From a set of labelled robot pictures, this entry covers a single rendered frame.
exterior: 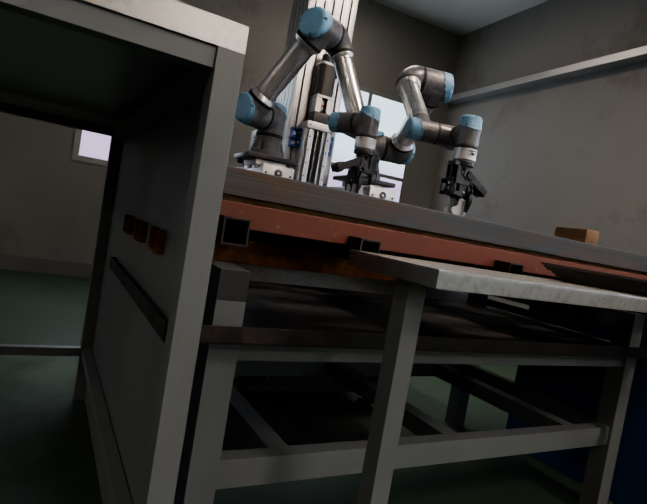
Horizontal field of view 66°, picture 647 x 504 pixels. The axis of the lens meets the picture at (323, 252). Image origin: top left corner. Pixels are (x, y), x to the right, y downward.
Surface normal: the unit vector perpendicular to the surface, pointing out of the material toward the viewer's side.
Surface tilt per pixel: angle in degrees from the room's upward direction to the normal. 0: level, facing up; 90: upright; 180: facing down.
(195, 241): 90
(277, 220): 90
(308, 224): 90
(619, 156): 90
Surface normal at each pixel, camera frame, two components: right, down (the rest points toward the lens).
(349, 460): 0.48, 0.12
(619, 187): -0.89, -0.13
